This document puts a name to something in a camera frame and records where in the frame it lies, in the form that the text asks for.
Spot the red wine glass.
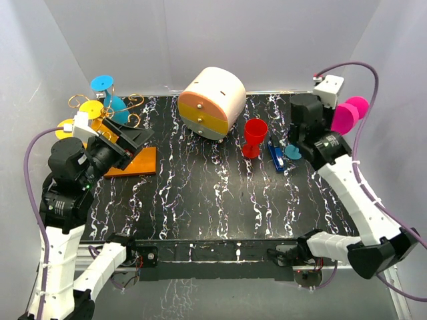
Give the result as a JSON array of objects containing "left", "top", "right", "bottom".
[{"left": 242, "top": 118, "right": 268, "bottom": 159}]

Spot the blue wine glass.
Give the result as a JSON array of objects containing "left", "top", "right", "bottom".
[
  {"left": 284, "top": 144, "right": 302, "bottom": 160},
  {"left": 91, "top": 75, "right": 130, "bottom": 125}
]

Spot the blue stapler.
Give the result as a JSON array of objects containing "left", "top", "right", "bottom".
[{"left": 268, "top": 141, "right": 285, "bottom": 172}]

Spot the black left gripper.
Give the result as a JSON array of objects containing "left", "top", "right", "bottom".
[{"left": 79, "top": 117, "right": 154, "bottom": 187}]

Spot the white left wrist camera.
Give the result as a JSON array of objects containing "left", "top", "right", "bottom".
[{"left": 73, "top": 112, "right": 99, "bottom": 143}]

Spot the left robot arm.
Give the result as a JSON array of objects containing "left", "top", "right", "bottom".
[{"left": 20, "top": 116, "right": 153, "bottom": 319}]

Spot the round three-drawer cabinet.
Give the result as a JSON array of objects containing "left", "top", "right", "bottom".
[{"left": 177, "top": 67, "right": 246, "bottom": 141}]

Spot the pink wine glass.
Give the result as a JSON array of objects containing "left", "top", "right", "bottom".
[{"left": 331, "top": 96, "right": 370, "bottom": 135}]

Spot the gold wire glass rack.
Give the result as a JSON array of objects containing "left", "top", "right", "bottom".
[{"left": 68, "top": 92, "right": 157, "bottom": 178}]

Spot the yellow wine glass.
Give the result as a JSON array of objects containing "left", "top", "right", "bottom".
[
  {"left": 78, "top": 100, "right": 104, "bottom": 131},
  {"left": 55, "top": 119, "right": 74, "bottom": 140}
]

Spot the black front mounting rail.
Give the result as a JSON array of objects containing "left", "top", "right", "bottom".
[{"left": 79, "top": 238, "right": 321, "bottom": 284}]

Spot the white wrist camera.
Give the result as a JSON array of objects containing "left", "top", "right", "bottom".
[
  {"left": 312, "top": 75, "right": 344, "bottom": 109},
  {"left": 73, "top": 112, "right": 99, "bottom": 143}
]

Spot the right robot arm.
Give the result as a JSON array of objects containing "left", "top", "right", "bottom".
[{"left": 288, "top": 93, "right": 420, "bottom": 279}]

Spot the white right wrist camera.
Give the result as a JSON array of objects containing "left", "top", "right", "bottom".
[{"left": 312, "top": 75, "right": 344, "bottom": 109}]

